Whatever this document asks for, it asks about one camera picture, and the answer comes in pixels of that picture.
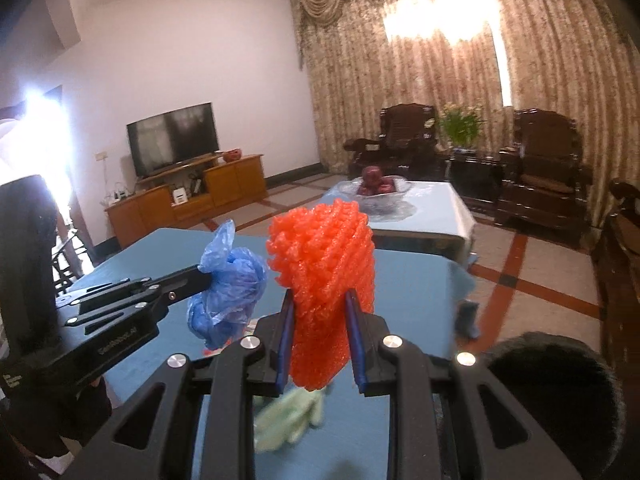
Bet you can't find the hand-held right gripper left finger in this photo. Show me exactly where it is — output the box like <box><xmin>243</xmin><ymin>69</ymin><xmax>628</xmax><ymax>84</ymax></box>
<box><xmin>62</xmin><ymin>290</ymin><xmax>296</xmax><ymax>480</ymax></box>

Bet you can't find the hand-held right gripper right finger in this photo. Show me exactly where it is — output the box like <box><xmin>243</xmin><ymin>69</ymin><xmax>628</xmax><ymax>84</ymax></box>
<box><xmin>345</xmin><ymin>287</ymin><xmax>583</xmax><ymax>480</ymax></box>

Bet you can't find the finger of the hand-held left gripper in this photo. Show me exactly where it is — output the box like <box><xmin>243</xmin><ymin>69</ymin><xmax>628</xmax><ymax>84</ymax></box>
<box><xmin>65</xmin><ymin>265</ymin><xmax>214</xmax><ymax>337</ymax></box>
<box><xmin>55</xmin><ymin>276</ymin><xmax>154</xmax><ymax>310</ymax></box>

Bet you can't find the blue plastic bag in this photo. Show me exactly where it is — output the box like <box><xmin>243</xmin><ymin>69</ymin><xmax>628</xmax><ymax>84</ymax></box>
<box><xmin>186</xmin><ymin>219</ymin><xmax>270</xmax><ymax>351</ymax></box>

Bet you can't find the orange foam fruit net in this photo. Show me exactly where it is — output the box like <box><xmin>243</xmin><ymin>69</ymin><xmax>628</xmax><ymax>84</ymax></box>
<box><xmin>267</xmin><ymin>199</ymin><xmax>376</xmax><ymax>391</ymax></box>

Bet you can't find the black round bin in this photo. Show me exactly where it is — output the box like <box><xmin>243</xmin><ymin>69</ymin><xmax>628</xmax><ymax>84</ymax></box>
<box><xmin>479</xmin><ymin>332</ymin><xmax>627</xmax><ymax>480</ymax></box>

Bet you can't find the dark wooden chair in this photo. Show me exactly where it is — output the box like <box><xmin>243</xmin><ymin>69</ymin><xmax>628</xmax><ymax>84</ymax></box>
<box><xmin>51</xmin><ymin>210</ymin><xmax>87</xmax><ymax>296</ymax></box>

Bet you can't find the light green crumpled paper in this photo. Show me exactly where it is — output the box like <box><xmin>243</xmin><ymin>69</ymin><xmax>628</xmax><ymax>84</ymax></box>
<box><xmin>254</xmin><ymin>387</ymin><xmax>327</xmax><ymax>455</ymax></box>

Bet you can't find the wooden television cabinet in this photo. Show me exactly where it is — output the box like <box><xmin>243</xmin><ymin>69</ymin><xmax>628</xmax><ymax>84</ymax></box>
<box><xmin>104</xmin><ymin>154</ymin><xmax>268</xmax><ymax>251</ymax></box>

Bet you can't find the glass fruit bowl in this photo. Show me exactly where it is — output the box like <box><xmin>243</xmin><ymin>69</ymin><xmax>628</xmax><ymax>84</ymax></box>
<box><xmin>340</xmin><ymin>175</ymin><xmax>416</xmax><ymax>222</ymax></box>

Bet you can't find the flat screen television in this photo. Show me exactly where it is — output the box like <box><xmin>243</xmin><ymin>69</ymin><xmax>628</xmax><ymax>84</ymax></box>
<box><xmin>126</xmin><ymin>102</ymin><xmax>221</xmax><ymax>178</ymax></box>

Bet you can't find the cloth covered coffee table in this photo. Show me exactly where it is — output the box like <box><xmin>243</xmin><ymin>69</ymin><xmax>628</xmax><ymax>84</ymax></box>
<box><xmin>320</xmin><ymin>179</ymin><xmax>477</xmax><ymax>262</ymax></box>

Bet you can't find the dark wooden side table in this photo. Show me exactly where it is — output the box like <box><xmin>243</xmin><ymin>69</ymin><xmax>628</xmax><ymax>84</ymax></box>
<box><xmin>446</xmin><ymin>146</ymin><xmax>504</xmax><ymax>212</ymax></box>

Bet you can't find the dark wooden armchair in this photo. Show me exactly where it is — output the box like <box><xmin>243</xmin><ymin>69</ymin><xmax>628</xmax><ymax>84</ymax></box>
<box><xmin>494</xmin><ymin>108</ymin><xmax>597</xmax><ymax>234</ymax></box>
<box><xmin>343</xmin><ymin>104</ymin><xmax>449</xmax><ymax>182</ymax></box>

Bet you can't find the green potted plant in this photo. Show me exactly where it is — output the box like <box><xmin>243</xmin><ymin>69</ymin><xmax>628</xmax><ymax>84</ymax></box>
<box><xmin>436</xmin><ymin>102</ymin><xmax>489</xmax><ymax>152</ymax></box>

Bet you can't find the dark wooden sofa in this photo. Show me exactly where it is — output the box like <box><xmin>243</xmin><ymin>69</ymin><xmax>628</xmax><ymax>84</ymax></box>
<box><xmin>591</xmin><ymin>177</ymin><xmax>640</xmax><ymax>378</ymax></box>

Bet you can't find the patterned beige curtain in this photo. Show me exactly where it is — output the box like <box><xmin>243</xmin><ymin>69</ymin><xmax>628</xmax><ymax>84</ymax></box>
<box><xmin>292</xmin><ymin>0</ymin><xmax>637</xmax><ymax>233</ymax></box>

